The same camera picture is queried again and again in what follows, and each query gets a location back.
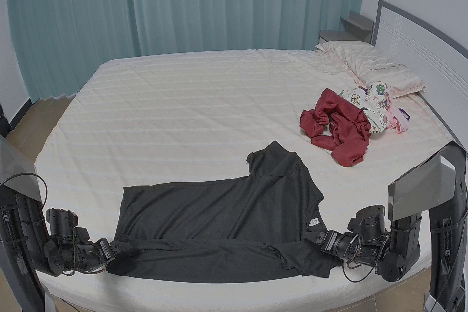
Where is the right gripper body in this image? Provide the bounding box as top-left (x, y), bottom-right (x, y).
top-left (317, 229), bottom-right (354, 260)

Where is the pink garment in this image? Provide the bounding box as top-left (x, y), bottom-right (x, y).
top-left (388, 95), bottom-right (410, 134)

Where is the dark red garment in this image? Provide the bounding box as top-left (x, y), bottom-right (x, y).
top-left (300, 88), bottom-right (371, 168)

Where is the grey bedside table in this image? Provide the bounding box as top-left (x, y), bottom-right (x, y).
top-left (319, 10), bottom-right (374, 45)

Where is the black T-shirt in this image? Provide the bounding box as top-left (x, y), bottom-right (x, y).
top-left (106, 141), bottom-right (342, 283)

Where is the white printed pyjama top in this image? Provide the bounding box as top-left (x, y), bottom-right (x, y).
top-left (338, 82), bottom-right (393, 136)

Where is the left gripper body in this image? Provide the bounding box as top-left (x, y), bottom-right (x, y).
top-left (74, 239), bottom-right (132, 274)

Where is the cream pillow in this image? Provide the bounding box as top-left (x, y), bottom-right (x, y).
top-left (315, 40), bottom-right (426, 98)

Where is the black cable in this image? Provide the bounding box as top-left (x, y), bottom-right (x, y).
top-left (0, 173), bottom-right (49, 209)
top-left (342, 252), bottom-right (378, 284)

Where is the bed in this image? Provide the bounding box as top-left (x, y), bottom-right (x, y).
top-left (33, 0), bottom-right (468, 307)

